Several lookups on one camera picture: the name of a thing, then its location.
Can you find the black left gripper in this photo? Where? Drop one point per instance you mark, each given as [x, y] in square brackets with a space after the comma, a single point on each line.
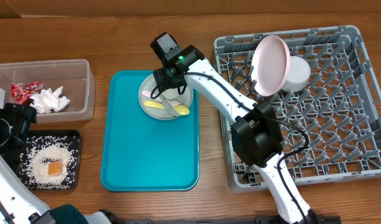
[20, 116]

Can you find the white napkin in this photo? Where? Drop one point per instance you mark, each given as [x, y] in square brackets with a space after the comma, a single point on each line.
[48, 101]

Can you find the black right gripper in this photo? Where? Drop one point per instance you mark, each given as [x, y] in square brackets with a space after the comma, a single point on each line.
[163, 83]

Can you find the grey plastic knife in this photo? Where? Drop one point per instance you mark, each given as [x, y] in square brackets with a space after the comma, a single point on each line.
[168, 107]

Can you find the orange food cube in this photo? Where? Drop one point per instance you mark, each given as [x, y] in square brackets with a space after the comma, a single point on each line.
[55, 168]

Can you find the grey bowl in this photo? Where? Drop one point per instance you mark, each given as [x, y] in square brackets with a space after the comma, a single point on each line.
[298, 76]

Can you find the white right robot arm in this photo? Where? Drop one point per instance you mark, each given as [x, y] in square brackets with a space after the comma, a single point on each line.
[255, 129]

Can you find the yellow plastic spoon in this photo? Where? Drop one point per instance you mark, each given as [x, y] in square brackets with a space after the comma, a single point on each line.
[180, 109]

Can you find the black food waste tray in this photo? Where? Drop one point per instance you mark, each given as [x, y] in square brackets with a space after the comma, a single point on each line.
[75, 155]

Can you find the grey plate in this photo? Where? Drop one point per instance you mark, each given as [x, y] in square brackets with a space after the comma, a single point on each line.
[149, 84]

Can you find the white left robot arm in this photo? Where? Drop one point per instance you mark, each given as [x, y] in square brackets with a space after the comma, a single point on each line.
[17, 203]

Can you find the pink plate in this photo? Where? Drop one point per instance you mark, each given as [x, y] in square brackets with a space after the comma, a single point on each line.
[271, 62]

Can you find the white paper cup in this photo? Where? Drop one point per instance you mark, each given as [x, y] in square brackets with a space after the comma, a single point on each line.
[170, 94]

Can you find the grey dishwasher rack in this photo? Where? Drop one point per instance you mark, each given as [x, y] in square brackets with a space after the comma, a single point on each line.
[332, 128]

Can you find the large red snack wrapper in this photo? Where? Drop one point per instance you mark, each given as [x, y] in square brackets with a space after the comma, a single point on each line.
[21, 93]

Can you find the clear plastic bin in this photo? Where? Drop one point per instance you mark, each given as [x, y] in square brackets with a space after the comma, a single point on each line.
[74, 76]

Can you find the teal plastic tray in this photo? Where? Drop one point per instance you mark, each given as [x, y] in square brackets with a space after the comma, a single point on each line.
[141, 153]

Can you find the pile of white rice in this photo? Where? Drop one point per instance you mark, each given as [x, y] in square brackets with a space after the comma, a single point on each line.
[41, 155]

